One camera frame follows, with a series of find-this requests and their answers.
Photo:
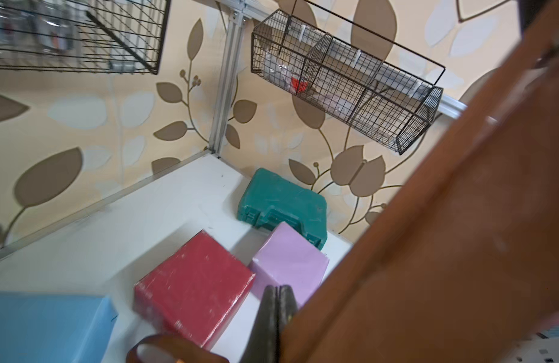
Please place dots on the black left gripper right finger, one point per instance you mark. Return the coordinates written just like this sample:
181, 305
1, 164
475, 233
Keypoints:
287, 306

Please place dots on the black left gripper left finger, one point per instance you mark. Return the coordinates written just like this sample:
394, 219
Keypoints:
263, 344

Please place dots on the brown satin ribbon bow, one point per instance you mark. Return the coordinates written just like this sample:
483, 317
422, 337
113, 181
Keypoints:
464, 263

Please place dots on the dark red gift box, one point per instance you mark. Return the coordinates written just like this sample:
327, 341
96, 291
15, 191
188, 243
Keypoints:
195, 292

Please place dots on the blue gift box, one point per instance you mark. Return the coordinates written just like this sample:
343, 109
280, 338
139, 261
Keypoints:
38, 327

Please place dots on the black wire side basket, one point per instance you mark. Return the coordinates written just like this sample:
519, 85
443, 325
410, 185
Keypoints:
368, 81

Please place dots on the purple gift box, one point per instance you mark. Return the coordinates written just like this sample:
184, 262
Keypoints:
287, 258

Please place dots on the green plastic tool case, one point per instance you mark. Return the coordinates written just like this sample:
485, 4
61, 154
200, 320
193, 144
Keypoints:
270, 199

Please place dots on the red item in basket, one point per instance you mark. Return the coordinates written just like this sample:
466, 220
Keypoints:
298, 86

